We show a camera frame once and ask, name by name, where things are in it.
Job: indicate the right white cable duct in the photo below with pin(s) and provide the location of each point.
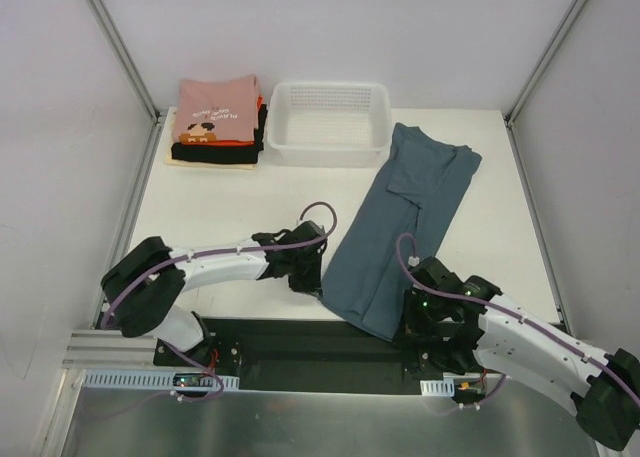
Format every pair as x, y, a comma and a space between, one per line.
445, 387

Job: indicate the left aluminium side rail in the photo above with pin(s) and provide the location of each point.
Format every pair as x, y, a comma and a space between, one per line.
135, 196

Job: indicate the orange folded t shirt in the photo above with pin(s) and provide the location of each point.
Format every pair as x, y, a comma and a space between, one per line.
259, 102

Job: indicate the white cable duct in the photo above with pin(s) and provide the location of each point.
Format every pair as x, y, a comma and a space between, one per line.
445, 387
158, 381

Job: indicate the black folded t shirt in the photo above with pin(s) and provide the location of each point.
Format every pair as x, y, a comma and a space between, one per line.
224, 155

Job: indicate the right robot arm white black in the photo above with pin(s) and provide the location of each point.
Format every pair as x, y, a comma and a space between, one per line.
467, 325

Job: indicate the front aluminium rail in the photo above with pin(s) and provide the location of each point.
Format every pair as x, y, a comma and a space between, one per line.
80, 347

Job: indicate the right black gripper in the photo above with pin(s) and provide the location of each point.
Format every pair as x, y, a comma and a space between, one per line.
417, 317

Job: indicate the left white cable duct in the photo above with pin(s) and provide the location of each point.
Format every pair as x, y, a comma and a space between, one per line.
158, 381

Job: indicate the aluminium frame post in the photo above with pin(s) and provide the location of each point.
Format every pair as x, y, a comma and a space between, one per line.
546, 59
123, 56

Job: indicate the white plastic basket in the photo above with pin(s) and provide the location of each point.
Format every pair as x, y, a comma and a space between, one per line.
329, 124

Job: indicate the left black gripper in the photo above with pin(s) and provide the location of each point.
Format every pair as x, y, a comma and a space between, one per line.
304, 275

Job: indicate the left aluminium frame post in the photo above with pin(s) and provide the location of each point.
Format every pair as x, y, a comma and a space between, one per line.
123, 56

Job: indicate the blue-grey t shirt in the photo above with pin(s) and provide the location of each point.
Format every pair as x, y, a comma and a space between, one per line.
418, 191

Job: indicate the pink folded t shirt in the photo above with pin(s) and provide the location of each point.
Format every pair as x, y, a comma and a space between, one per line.
196, 98

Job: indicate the right aluminium frame post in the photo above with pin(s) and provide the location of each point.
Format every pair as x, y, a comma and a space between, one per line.
546, 59

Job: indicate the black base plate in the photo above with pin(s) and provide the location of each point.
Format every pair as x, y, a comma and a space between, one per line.
332, 377

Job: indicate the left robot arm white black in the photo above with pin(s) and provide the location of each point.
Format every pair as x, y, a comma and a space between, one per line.
144, 286

